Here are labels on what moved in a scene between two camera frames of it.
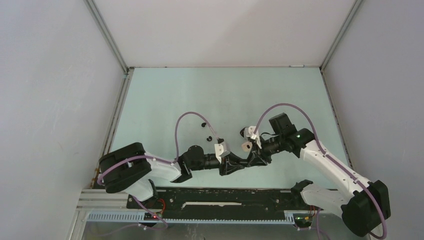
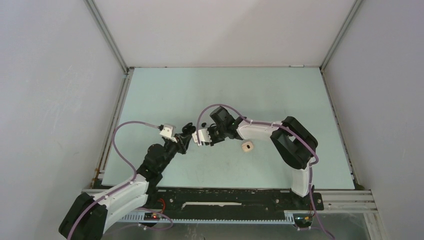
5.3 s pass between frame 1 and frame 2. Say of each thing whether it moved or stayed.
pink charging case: stayed
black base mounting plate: stayed
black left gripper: moved
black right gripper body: moved
